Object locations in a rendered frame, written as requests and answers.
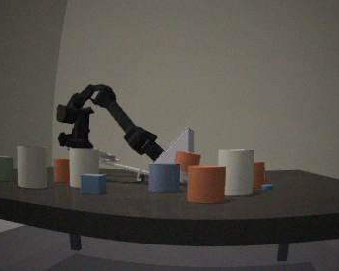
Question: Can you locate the orange cylinder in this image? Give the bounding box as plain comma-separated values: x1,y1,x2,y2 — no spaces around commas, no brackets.
187,165,226,203
174,150,201,173
53,159,70,183
254,162,265,188

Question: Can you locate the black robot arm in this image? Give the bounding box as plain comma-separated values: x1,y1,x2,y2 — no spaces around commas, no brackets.
56,84,165,163

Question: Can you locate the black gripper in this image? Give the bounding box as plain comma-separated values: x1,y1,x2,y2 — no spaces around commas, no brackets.
66,125,93,148

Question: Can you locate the green cylinder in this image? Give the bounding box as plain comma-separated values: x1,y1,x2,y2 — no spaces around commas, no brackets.
0,156,14,181

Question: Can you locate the white cylinder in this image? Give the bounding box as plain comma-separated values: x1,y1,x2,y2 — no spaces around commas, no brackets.
219,150,254,196
69,148,99,188
17,146,47,189

